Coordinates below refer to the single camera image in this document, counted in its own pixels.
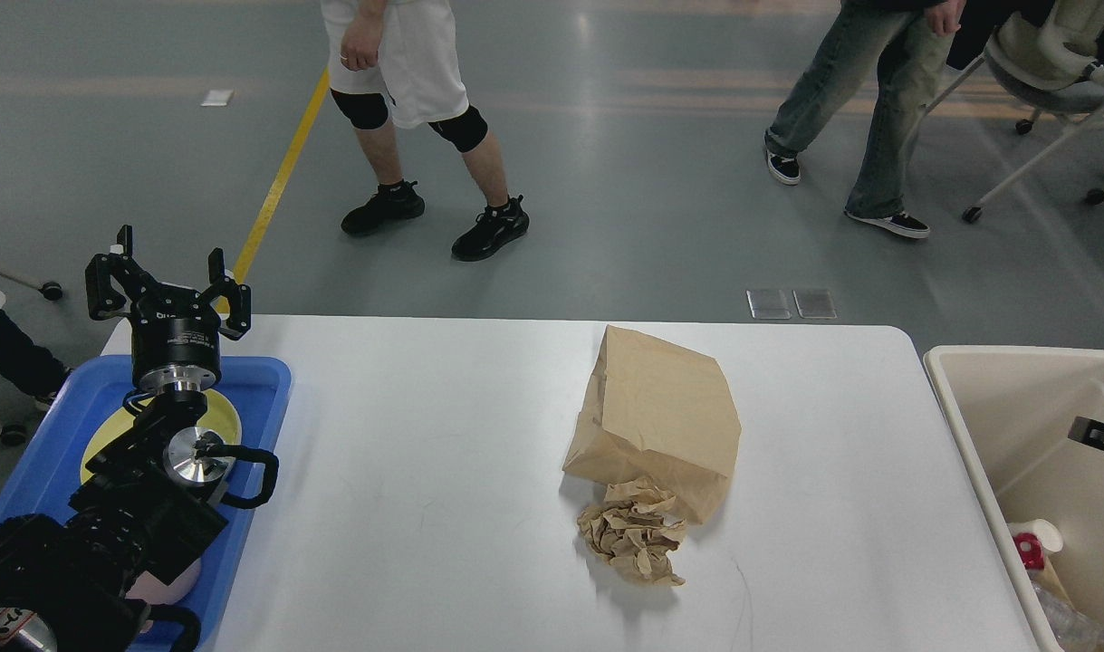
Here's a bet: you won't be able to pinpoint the person in black shorts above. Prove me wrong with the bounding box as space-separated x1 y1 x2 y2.
321 1 530 263

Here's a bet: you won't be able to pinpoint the brown paper bag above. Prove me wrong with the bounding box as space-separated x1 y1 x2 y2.
562 325 742 524

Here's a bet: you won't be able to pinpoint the blue plastic tray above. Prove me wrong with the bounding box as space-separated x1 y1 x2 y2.
0 355 291 651

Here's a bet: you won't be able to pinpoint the left metal floor plate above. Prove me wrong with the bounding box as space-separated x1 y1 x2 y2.
746 289 792 321

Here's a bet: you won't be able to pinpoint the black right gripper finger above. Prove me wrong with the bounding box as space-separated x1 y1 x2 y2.
1068 417 1104 453

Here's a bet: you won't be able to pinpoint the metal floor plate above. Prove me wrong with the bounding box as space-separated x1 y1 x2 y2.
746 289 792 321
792 289 838 321

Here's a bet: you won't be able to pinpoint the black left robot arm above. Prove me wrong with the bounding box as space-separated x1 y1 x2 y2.
0 225 279 651

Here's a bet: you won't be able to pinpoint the white office chair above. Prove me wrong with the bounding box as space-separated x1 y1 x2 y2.
928 1 1104 224

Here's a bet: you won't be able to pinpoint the crushed red can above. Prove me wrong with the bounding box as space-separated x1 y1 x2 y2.
1012 532 1047 574

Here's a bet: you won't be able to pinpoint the aluminium foil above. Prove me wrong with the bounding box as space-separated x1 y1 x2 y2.
1032 582 1104 651

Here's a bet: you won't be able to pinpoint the white chair leg with caster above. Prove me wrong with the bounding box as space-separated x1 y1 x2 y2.
0 265 64 302

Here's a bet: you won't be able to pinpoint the right metal floor plate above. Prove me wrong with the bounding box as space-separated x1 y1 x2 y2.
792 289 838 321

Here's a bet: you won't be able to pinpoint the person in jeans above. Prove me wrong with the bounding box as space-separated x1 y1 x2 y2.
764 0 965 241

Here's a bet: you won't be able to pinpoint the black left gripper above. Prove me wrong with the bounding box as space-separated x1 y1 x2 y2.
85 225 251 392

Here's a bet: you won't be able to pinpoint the seated person dark trousers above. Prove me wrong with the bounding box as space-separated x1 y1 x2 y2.
0 310 72 411

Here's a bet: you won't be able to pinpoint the white paper cup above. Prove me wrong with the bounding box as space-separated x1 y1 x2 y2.
1006 519 1064 554

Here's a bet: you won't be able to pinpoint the brown paper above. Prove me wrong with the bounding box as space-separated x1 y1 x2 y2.
576 477 687 589

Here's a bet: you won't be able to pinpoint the beige plastic bin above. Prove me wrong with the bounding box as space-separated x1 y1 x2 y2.
924 346 1104 651

